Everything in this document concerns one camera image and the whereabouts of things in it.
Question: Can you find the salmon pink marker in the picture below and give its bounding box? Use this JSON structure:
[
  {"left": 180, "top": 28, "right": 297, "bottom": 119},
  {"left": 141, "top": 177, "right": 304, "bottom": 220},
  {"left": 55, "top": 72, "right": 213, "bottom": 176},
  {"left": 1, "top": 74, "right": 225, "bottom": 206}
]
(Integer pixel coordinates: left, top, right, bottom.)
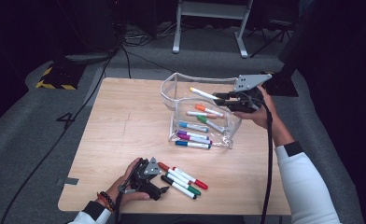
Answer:
[{"left": 186, "top": 110, "right": 218, "bottom": 119}]

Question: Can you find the tangle of cables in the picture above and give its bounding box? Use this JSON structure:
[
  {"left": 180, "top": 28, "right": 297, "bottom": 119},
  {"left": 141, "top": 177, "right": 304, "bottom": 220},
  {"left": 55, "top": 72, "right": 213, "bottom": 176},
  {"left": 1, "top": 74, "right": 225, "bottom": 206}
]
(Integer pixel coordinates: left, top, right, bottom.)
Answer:
[{"left": 121, "top": 21, "right": 179, "bottom": 48}]

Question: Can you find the red marker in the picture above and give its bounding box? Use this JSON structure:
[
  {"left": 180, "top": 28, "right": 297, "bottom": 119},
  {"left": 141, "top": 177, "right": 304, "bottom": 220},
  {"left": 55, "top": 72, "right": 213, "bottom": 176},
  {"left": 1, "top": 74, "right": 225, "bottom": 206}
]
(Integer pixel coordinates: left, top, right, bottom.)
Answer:
[
  {"left": 172, "top": 166, "right": 209, "bottom": 190},
  {"left": 158, "top": 161, "right": 191, "bottom": 185}
]

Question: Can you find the white metal stand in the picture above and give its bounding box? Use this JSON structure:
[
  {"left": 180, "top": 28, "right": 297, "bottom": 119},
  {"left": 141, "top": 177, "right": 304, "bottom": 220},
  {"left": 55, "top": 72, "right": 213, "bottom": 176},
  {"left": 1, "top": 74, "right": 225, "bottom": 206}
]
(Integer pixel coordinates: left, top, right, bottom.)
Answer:
[{"left": 172, "top": 0, "right": 254, "bottom": 59}]

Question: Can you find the magenta marker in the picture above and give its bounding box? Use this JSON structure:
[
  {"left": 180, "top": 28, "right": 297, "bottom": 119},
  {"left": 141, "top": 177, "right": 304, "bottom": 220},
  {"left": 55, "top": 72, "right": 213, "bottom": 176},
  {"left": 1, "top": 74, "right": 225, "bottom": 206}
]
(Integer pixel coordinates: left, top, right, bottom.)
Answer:
[{"left": 177, "top": 133, "right": 213, "bottom": 146}]

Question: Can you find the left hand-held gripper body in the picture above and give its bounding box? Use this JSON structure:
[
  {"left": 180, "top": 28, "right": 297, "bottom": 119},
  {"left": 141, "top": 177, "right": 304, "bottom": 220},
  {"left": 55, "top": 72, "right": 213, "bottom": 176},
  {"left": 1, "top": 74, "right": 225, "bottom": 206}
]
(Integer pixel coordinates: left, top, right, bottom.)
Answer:
[{"left": 120, "top": 156, "right": 164, "bottom": 202}]

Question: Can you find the black yellow striped base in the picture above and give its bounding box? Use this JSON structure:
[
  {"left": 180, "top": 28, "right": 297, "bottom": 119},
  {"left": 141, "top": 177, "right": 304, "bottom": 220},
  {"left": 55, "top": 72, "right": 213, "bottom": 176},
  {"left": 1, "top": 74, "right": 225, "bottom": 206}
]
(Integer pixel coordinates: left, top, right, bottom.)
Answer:
[{"left": 35, "top": 63, "right": 86, "bottom": 91}]

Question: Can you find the dark blue marker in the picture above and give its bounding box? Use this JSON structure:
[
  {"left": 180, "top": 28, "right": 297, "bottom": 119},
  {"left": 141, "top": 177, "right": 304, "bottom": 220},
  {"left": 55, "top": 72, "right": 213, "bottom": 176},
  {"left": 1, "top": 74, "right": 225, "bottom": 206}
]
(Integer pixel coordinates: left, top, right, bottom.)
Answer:
[{"left": 175, "top": 140, "right": 212, "bottom": 150}]

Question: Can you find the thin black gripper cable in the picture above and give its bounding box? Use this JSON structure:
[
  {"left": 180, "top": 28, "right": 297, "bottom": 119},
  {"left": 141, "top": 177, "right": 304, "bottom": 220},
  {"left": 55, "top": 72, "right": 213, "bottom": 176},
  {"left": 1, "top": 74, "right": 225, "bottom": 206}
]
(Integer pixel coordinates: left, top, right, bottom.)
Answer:
[{"left": 115, "top": 187, "right": 132, "bottom": 224}]

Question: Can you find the thick black gripper cable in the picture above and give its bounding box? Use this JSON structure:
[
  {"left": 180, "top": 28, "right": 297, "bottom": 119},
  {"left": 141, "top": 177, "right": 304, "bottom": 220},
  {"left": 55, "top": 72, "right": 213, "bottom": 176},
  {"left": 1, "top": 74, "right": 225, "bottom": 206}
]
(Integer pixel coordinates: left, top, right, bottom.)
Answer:
[{"left": 259, "top": 99, "right": 275, "bottom": 224}]

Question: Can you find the clear plastic pouch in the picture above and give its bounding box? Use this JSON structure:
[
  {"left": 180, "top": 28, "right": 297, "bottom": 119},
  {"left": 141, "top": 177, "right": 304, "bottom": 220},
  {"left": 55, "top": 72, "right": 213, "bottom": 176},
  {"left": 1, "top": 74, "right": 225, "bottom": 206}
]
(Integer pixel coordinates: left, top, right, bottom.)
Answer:
[{"left": 160, "top": 72, "right": 245, "bottom": 149}]

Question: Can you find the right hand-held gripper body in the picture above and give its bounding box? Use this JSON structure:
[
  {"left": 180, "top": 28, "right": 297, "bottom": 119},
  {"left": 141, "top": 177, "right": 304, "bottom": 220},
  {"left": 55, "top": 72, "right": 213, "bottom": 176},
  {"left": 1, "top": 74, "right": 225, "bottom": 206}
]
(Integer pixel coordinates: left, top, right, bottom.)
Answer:
[{"left": 227, "top": 73, "right": 273, "bottom": 114}]

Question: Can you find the purple marker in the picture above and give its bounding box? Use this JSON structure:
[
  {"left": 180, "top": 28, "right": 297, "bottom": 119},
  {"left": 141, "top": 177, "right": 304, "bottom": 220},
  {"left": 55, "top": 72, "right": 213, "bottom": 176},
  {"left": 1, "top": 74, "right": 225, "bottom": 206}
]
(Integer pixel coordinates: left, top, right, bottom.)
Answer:
[{"left": 176, "top": 130, "right": 210, "bottom": 141}]

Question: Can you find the light blue marker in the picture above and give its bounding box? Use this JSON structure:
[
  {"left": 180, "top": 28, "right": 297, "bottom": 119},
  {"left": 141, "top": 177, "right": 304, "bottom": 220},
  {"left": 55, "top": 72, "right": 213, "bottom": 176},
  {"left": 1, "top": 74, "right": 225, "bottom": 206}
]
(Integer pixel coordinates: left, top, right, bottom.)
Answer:
[{"left": 178, "top": 120, "right": 210, "bottom": 133}]

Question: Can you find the long black floor cable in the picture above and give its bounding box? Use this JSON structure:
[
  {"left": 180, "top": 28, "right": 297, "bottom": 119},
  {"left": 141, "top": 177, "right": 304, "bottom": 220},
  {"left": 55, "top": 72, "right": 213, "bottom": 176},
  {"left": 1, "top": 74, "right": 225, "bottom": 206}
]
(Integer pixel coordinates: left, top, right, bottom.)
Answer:
[{"left": 0, "top": 54, "right": 114, "bottom": 224}]

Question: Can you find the black marker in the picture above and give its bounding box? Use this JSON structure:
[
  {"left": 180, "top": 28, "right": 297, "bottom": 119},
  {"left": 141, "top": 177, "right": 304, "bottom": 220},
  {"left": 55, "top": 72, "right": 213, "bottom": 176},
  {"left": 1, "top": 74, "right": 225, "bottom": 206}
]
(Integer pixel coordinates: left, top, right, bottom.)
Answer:
[{"left": 160, "top": 175, "right": 198, "bottom": 201}]

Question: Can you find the grey tape strip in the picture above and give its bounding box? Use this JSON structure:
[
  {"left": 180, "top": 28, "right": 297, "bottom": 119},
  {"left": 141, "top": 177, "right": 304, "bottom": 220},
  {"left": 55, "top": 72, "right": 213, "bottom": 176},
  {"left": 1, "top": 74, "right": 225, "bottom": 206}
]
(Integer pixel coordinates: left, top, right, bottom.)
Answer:
[{"left": 55, "top": 176, "right": 79, "bottom": 188}]

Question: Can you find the black stand with striped base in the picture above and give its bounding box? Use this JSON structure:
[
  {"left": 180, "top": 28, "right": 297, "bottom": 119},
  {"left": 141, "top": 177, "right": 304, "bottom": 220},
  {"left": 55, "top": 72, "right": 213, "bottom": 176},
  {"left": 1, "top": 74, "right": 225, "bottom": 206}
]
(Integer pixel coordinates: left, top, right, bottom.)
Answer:
[{"left": 257, "top": 0, "right": 316, "bottom": 98}]

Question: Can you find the dark cabinet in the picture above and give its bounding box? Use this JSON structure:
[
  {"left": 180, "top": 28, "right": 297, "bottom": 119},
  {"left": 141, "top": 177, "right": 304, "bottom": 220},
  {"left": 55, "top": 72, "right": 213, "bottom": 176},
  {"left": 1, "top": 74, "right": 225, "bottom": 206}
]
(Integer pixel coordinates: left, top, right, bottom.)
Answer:
[{"left": 54, "top": 0, "right": 124, "bottom": 64}]

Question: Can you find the black bead bracelet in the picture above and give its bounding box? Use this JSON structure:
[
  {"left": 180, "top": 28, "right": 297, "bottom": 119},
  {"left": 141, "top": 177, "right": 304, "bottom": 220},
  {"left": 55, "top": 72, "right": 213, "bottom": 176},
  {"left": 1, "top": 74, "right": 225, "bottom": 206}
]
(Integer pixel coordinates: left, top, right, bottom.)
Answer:
[{"left": 99, "top": 190, "right": 118, "bottom": 213}]

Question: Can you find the person's right hand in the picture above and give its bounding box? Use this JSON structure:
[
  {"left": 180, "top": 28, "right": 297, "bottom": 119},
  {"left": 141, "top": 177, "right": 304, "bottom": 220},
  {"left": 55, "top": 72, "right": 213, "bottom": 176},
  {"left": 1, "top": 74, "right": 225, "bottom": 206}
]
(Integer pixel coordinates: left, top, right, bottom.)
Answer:
[{"left": 233, "top": 85, "right": 279, "bottom": 130}]

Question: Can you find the yellow marker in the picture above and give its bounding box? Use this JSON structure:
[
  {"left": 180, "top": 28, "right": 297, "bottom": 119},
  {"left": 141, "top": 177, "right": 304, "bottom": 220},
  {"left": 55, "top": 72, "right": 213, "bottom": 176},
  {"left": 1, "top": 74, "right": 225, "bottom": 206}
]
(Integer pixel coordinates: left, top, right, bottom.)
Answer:
[{"left": 189, "top": 87, "right": 220, "bottom": 101}]

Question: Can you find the black tripod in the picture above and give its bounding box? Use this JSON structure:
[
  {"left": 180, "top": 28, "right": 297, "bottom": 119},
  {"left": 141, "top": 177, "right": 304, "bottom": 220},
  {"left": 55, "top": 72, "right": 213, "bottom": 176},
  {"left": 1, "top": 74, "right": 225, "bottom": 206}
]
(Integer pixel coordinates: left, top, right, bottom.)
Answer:
[{"left": 248, "top": 17, "right": 296, "bottom": 59}]

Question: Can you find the short black floor cable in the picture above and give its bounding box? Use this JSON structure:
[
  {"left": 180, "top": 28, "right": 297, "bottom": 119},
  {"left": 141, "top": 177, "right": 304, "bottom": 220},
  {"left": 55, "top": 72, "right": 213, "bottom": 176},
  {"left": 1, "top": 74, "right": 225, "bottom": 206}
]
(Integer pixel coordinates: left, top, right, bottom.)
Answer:
[{"left": 120, "top": 45, "right": 133, "bottom": 79}]

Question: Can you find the person's left hand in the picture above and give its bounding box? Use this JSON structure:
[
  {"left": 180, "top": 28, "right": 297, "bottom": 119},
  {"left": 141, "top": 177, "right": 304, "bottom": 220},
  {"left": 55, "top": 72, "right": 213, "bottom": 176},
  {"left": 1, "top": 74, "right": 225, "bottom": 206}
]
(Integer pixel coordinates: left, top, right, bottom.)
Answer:
[{"left": 106, "top": 157, "right": 151, "bottom": 206}]

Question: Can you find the orange bracelet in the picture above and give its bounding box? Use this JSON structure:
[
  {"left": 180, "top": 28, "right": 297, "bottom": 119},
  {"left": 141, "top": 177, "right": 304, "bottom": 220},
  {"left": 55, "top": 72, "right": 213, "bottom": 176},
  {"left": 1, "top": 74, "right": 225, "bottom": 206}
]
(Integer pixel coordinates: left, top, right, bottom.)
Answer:
[{"left": 96, "top": 193, "right": 114, "bottom": 215}]

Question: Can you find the orange marker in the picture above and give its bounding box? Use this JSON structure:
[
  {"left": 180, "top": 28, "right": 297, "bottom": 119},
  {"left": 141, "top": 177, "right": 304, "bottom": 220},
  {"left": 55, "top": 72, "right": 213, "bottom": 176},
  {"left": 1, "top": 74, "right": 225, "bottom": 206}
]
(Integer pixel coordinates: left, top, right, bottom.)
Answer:
[{"left": 194, "top": 104, "right": 226, "bottom": 119}]

